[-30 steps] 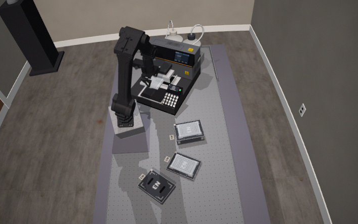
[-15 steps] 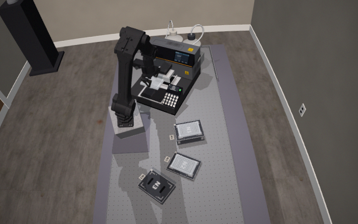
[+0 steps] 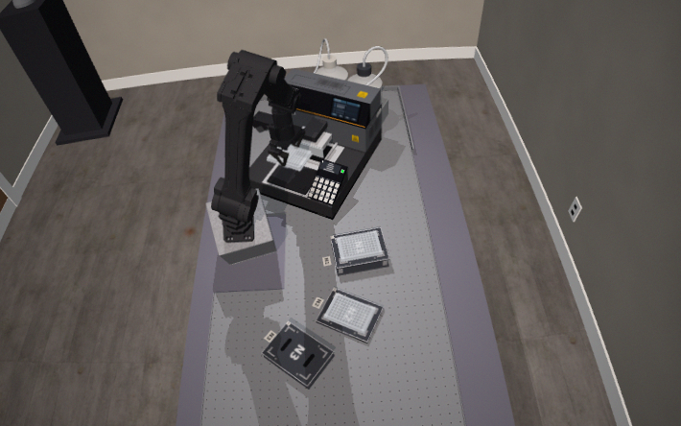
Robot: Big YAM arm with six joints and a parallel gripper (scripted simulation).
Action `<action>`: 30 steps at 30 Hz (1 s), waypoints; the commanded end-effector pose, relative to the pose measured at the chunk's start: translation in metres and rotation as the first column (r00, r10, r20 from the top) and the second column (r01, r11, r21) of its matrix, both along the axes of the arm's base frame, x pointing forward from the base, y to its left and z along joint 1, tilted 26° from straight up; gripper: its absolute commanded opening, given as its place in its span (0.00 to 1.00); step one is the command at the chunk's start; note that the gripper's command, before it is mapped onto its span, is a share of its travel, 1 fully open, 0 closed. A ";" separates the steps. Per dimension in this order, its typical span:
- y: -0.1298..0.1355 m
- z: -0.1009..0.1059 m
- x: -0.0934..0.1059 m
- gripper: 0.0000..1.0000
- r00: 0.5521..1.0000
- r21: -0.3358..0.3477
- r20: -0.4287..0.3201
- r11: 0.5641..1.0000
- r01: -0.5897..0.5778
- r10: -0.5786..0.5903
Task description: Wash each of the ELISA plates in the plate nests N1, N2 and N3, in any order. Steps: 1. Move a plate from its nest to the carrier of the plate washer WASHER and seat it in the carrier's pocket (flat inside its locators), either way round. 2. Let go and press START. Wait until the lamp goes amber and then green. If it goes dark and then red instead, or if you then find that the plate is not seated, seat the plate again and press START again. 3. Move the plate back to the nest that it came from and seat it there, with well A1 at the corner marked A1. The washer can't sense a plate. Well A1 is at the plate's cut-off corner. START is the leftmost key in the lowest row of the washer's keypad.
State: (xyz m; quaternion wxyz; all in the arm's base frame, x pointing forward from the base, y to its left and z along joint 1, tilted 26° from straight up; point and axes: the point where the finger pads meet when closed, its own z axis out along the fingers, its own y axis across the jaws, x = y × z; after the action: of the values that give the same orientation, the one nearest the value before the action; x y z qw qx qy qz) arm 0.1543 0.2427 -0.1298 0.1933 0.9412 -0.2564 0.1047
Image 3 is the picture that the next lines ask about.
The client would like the white plastic bottle with black cap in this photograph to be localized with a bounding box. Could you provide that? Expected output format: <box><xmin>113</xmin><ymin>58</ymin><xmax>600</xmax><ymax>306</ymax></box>
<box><xmin>348</xmin><ymin>62</ymin><xmax>382</xmax><ymax>102</ymax></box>

